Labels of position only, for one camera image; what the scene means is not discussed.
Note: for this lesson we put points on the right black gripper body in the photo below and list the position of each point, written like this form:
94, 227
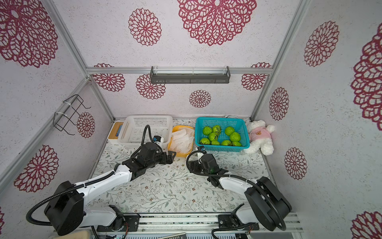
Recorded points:
204, 156

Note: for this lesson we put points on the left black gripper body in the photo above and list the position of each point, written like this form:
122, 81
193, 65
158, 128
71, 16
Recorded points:
159, 159

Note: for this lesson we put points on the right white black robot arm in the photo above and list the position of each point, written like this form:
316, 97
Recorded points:
266, 204

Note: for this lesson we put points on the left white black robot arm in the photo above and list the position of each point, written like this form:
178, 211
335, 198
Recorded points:
67, 209

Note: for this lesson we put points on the pile of white foam nets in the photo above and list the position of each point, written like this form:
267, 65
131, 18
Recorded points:
182, 140

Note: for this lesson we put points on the white plastic basket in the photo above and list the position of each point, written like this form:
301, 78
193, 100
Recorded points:
133, 127

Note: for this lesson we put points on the yellow plastic tray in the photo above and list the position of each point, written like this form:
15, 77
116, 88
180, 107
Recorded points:
182, 154

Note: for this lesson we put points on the white box wooden lid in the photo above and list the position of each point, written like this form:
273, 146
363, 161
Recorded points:
114, 132

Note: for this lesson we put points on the teal plastic basket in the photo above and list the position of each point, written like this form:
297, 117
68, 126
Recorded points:
238, 124

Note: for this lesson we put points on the white teddy bear pink shirt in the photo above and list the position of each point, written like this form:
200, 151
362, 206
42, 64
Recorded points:
260, 138

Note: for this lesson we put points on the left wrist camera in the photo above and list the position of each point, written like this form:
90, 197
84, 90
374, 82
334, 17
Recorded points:
158, 140

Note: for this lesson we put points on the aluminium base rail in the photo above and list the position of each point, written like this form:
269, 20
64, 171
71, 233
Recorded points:
174, 223

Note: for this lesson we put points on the black wire wall rack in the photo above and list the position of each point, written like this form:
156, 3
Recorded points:
64, 117

